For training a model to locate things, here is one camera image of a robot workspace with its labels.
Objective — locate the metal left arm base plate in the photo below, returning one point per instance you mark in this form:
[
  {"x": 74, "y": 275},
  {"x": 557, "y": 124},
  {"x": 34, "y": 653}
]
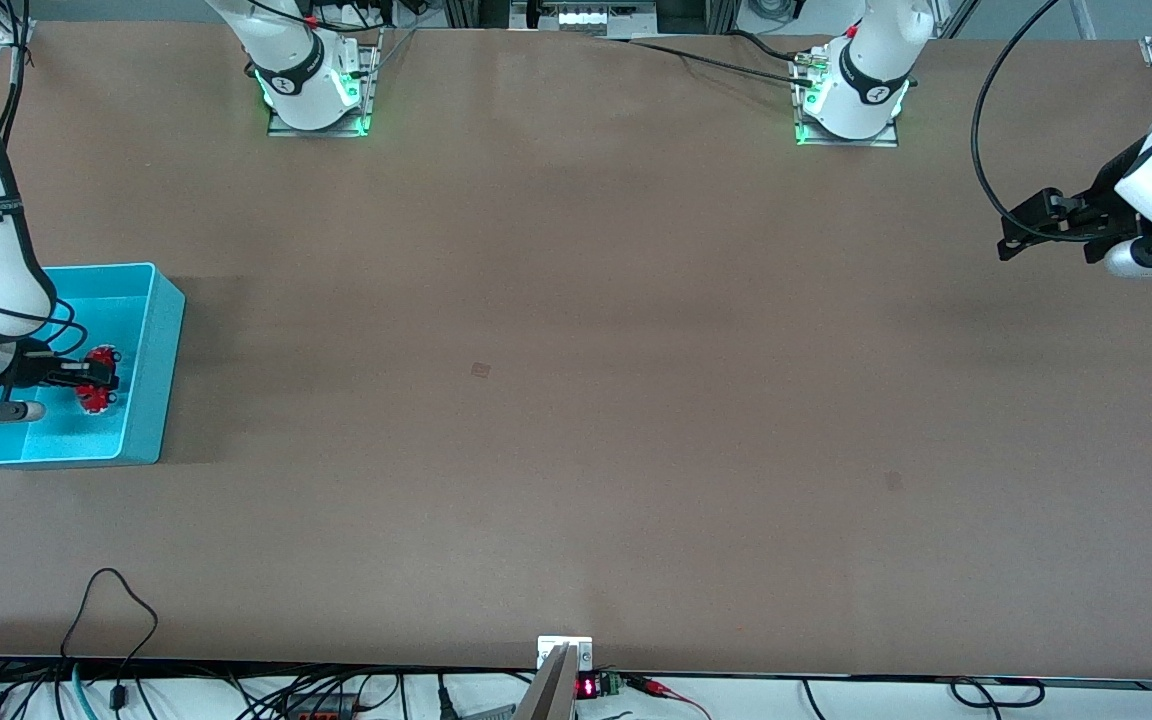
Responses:
[{"x": 848, "y": 138}]

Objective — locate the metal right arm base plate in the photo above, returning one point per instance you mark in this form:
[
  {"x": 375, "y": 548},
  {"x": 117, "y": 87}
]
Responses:
[{"x": 316, "y": 128}]

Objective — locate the black power strip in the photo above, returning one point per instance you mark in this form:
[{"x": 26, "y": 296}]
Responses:
[{"x": 321, "y": 707}]

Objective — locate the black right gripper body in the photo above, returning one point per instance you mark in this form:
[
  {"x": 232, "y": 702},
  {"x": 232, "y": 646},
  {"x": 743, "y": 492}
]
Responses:
[{"x": 29, "y": 372}]

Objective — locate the red digit display module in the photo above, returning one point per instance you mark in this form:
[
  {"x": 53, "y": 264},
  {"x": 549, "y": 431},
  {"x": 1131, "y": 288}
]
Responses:
[{"x": 598, "y": 686}]

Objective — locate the red beetle toy car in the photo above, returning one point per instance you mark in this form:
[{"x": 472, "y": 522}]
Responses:
[{"x": 98, "y": 400}]

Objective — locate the grey metal camera mount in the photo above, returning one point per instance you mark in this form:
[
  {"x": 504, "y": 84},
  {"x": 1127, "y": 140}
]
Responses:
[{"x": 554, "y": 685}]

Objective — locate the blue plastic box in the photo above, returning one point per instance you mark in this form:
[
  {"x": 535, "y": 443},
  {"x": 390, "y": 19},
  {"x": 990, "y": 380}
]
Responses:
[{"x": 141, "y": 380}]

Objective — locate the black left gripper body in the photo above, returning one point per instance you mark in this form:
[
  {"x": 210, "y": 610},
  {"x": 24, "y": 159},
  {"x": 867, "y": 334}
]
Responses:
[{"x": 1103, "y": 201}]

